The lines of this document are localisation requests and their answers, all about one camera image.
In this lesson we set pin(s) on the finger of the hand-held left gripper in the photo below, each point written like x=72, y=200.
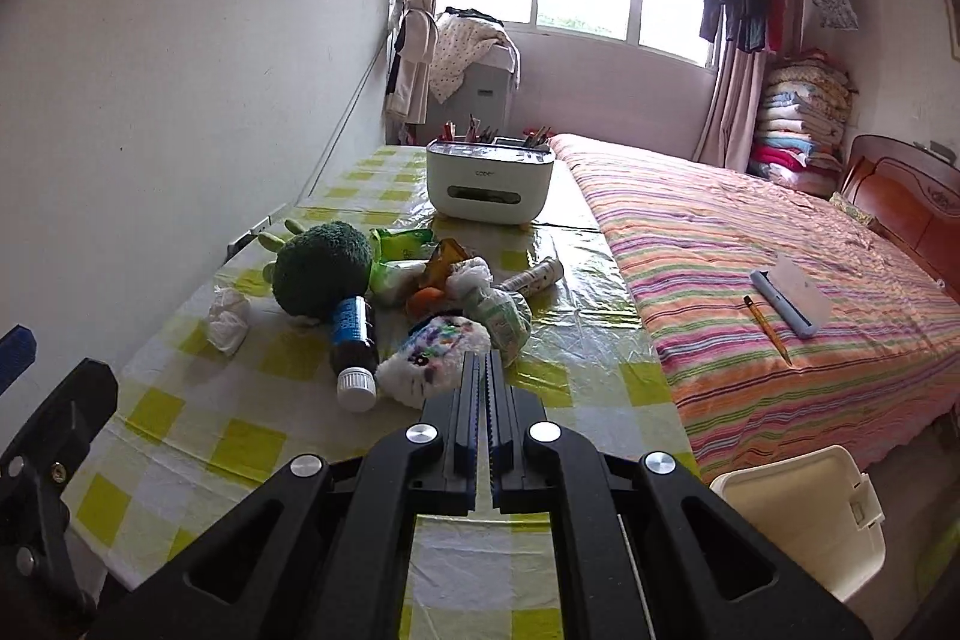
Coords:
x=15, y=359
x=60, y=422

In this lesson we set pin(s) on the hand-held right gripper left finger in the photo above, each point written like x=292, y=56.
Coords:
x=469, y=430

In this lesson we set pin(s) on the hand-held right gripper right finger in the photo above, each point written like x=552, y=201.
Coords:
x=501, y=437

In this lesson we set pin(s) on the white colourful plush toy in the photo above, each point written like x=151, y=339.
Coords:
x=427, y=347

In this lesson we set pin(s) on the green white diaper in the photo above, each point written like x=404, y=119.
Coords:
x=502, y=321

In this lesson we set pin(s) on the small orange fruit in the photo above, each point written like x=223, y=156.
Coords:
x=424, y=302

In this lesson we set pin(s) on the dark bottle with white cap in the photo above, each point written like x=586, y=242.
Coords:
x=352, y=347

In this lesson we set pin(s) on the white plastic bag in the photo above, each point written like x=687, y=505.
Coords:
x=471, y=278

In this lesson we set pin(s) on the white tissue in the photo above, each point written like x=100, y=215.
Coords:
x=229, y=319

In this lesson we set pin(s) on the green broccoli plush toy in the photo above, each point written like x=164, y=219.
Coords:
x=322, y=269

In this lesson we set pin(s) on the white plastic bin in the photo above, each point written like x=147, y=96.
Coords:
x=787, y=520

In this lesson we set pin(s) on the white printed tube bottle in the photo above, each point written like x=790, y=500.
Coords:
x=532, y=275

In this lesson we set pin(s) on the yellow checked tablecloth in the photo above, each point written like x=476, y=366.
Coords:
x=225, y=445

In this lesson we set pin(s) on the orange snack bag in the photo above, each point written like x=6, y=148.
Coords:
x=444, y=261

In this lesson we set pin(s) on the green wet wipes packet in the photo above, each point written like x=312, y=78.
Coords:
x=397, y=246

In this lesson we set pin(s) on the white tissue box organizer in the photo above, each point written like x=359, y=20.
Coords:
x=487, y=183

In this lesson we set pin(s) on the striped bed sheet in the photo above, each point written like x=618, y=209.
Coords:
x=750, y=400

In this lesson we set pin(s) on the yellow pencil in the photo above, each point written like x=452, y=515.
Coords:
x=766, y=326

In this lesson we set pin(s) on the bunch of pens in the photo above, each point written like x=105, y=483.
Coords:
x=472, y=132

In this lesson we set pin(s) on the blue pencil case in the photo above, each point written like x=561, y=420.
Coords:
x=791, y=299

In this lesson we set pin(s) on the grey cabinet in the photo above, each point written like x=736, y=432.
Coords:
x=487, y=100

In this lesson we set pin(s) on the white hanging garment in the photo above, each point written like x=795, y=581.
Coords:
x=412, y=63

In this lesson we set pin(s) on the grey appliance with cloth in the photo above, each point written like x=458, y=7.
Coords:
x=465, y=48

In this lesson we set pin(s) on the small floral pillow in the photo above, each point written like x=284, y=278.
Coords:
x=853, y=209

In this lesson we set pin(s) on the stack of folded quilts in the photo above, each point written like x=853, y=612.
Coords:
x=799, y=123

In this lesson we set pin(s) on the wooden bed headboard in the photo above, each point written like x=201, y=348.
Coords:
x=900, y=197

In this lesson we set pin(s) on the wall socket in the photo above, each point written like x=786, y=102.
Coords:
x=249, y=235

